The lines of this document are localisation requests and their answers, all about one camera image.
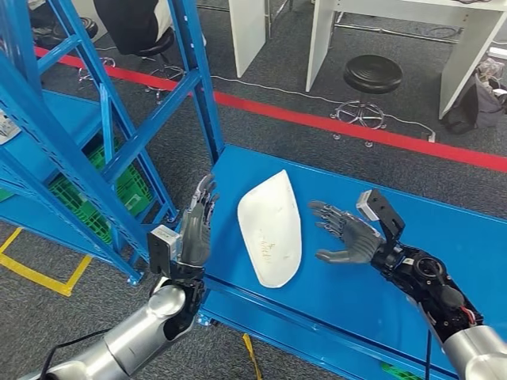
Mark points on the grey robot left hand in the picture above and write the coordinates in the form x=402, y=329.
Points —
x=196, y=236

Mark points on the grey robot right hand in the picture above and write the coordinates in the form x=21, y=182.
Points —
x=358, y=241

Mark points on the white plastic shell part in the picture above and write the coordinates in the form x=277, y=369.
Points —
x=269, y=231

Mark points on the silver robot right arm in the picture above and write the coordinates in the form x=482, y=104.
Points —
x=435, y=293

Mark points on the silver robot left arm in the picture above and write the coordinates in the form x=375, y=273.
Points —
x=134, y=341

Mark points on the blue metal shelf rack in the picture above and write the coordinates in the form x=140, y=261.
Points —
x=357, y=293
x=79, y=126

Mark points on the green plastic crate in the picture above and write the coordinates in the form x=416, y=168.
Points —
x=396, y=373
x=131, y=189

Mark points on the yellow floor tape square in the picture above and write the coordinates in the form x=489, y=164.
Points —
x=39, y=278
x=251, y=356

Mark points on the dark bag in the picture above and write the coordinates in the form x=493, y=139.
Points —
x=475, y=110

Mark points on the white desk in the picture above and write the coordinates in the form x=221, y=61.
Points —
x=247, y=36
x=320, y=42

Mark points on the person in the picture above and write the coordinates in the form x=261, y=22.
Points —
x=126, y=26

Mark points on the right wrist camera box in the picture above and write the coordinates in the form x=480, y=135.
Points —
x=386, y=217

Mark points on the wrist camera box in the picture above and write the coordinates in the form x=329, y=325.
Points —
x=162, y=251
x=386, y=217

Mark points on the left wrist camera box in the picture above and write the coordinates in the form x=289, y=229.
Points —
x=162, y=251

